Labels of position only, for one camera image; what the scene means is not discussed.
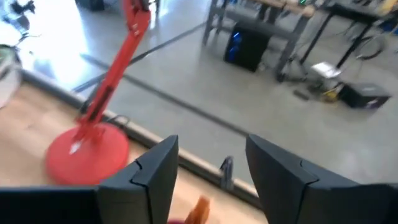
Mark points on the black computer tower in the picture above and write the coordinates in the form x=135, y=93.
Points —
x=245, y=46

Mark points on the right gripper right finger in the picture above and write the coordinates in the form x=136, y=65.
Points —
x=311, y=202

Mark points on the red plastic cup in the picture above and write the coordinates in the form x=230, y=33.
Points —
x=177, y=222

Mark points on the black floor box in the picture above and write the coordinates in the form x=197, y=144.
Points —
x=363, y=96

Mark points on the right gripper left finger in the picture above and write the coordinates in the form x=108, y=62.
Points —
x=102, y=202

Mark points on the black frame clamp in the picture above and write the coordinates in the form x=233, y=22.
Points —
x=227, y=174

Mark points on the red desk lamp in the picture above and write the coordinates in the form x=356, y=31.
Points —
x=93, y=155

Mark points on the grey metal workbench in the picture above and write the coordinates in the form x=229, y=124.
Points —
x=292, y=37

